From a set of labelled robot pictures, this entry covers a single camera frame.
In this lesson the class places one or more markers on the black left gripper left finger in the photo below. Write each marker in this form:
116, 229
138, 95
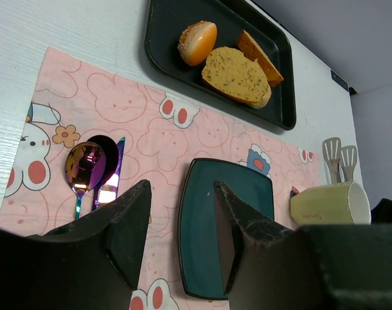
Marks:
91, 263

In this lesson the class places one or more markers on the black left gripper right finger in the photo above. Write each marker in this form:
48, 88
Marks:
264, 265

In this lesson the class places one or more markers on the steel serving tongs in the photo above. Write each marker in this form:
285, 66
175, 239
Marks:
341, 160

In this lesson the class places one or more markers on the crusty speckled bread slice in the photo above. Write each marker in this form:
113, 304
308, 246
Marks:
252, 50

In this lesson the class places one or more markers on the dark teal square plate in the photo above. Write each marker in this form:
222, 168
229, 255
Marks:
198, 246

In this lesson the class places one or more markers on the iridescent table knife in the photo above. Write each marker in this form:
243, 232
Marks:
109, 191

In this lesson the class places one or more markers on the iridescent small spoon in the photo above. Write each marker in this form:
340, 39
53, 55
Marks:
84, 168

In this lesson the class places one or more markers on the pale yellow mug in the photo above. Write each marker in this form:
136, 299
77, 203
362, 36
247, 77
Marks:
341, 203

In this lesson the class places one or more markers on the iridescent large spoon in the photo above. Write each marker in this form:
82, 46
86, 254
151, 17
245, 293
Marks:
111, 155

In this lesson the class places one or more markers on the pink bunny placemat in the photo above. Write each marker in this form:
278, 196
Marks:
74, 101

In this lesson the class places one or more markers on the blue label sticker right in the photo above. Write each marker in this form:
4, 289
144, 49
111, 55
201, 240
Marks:
337, 79

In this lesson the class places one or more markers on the glossy orange round bun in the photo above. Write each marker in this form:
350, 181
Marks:
197, 41

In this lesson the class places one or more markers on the black baking tray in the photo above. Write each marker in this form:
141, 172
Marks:
168, 19

